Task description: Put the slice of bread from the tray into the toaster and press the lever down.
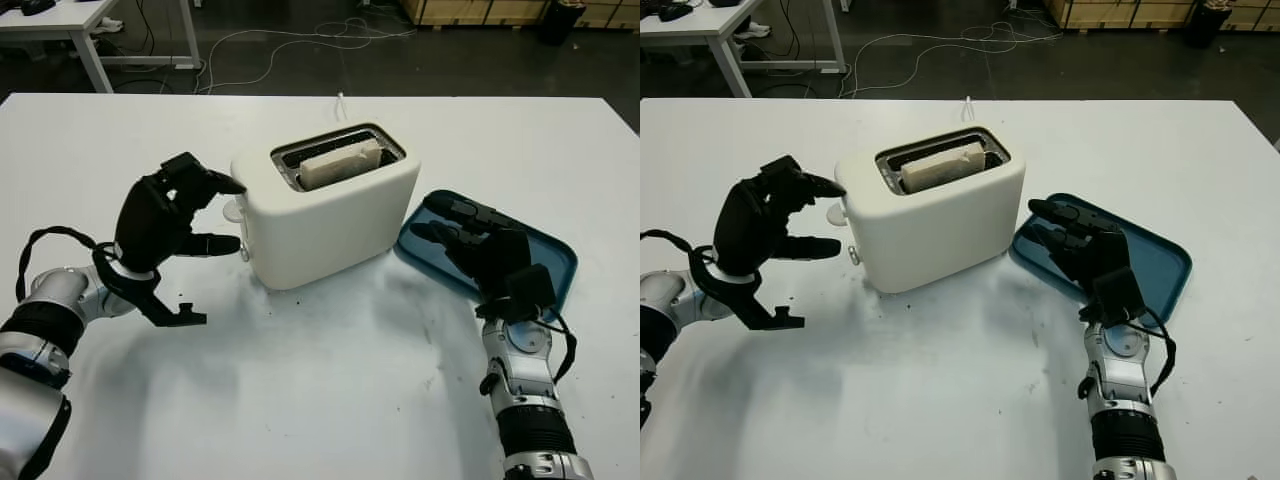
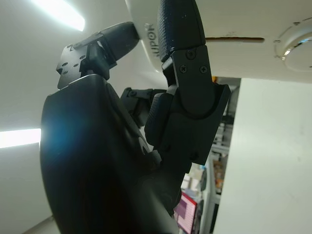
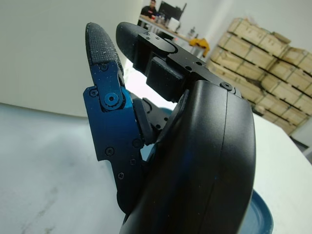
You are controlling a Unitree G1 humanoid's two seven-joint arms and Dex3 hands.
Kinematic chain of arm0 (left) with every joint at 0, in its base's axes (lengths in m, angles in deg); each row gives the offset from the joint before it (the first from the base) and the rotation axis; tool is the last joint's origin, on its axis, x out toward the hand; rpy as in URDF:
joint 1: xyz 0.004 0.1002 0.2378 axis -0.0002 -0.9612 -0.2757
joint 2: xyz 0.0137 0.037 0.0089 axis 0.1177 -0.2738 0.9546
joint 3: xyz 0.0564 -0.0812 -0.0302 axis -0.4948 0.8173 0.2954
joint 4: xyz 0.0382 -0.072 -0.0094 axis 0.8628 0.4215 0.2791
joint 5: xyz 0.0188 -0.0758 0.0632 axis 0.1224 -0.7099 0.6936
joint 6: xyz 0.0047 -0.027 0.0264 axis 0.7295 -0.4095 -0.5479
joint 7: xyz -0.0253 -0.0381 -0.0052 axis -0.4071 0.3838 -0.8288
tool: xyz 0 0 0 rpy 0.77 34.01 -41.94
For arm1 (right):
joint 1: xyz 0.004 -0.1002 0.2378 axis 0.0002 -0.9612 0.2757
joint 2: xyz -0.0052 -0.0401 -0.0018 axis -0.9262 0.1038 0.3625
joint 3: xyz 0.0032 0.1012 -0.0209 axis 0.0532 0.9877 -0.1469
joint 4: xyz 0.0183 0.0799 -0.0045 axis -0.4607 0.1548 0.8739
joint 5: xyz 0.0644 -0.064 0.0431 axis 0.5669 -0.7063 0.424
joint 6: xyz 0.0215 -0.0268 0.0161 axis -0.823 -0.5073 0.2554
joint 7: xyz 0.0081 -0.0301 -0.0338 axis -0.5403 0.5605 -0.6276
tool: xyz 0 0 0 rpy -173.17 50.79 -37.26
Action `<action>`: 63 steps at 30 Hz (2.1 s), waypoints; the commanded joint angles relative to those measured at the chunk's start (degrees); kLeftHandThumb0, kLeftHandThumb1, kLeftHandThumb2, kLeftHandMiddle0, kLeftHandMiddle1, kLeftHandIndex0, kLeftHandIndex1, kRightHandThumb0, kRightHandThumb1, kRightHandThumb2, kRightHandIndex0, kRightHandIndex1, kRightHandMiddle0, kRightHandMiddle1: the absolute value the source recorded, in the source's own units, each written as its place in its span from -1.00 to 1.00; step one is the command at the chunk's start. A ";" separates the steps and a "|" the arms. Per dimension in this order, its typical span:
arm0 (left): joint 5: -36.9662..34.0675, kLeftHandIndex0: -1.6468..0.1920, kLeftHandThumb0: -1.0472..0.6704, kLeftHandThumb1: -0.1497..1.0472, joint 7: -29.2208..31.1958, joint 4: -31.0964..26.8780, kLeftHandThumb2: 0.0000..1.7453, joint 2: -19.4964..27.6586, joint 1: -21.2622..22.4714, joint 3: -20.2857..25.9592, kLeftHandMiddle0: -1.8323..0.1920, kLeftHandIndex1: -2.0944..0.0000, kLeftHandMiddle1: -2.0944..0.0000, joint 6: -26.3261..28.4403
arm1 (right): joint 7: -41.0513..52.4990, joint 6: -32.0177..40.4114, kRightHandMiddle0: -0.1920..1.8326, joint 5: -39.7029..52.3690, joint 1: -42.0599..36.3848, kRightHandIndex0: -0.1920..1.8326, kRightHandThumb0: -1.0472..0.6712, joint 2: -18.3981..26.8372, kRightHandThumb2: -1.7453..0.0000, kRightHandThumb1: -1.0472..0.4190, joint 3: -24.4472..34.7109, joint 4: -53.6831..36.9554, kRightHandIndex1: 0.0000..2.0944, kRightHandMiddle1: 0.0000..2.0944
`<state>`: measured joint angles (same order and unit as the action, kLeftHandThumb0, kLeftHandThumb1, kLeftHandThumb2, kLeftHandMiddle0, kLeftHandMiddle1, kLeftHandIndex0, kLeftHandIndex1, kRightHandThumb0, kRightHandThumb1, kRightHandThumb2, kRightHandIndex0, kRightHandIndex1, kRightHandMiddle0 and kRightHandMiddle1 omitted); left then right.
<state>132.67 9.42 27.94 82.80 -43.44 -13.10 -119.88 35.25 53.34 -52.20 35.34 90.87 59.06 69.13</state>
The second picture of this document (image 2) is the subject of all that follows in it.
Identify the silver toaster dial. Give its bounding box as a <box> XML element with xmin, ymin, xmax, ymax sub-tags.
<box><xmin>273</xmin><ymin>18</ymin><xmax>312</xmax><ymax>73</ymax></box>

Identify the white toaster lever knob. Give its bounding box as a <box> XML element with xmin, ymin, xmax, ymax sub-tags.
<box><xmin>125</xmin><ymin>0</ymin><xmax>171</xmax><ymax>74</ymax></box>

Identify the white two-slot toaster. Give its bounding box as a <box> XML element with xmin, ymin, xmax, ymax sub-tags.
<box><xmin>199</xmin><ymin>0</ymin><xmax>312</xmax><ymax>85</ymax></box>

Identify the monitor with pink screen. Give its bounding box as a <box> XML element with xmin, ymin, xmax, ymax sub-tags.
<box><xmin>174</xmin><ymin>191</ymin><xmax>198</xmax><ymax>234</ymax></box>

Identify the bright ceiling light panel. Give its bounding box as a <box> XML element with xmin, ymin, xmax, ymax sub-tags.
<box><xmin>0</xmin><ymin>128</ymin><xmax>42</xmax><ymax>149</ymax></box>
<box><xmin>31</xmin><ymin>0</ymin><xmax>86</xmax><ymax>32</ymax></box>

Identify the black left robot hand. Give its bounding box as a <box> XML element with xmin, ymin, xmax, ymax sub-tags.
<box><xmin>40</xmin><ymin>0</ymin><xmax>231</xmax><ymax>234</ymax></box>

